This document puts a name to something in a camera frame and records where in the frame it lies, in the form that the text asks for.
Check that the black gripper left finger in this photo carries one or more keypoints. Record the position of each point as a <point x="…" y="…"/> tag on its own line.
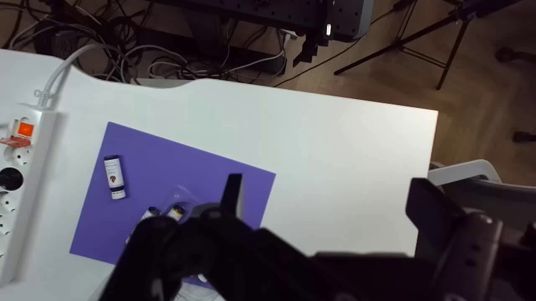
<point x="239" y="261"/>

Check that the small white black bottle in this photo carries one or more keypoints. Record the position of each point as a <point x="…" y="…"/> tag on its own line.
<point x="115" y="178"/>

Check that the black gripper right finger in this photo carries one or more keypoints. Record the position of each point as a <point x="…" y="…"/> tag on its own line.
<point x="478" y="256"/>

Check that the black perforated metal board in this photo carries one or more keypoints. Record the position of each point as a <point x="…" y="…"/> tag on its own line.
<point x="343" y="20"/>

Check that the purple blue mat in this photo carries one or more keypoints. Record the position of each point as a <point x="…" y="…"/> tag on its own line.
<point x="153" y="168"/>

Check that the white power strip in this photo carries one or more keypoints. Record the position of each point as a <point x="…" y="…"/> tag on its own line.
<point x="24" y="154"/>

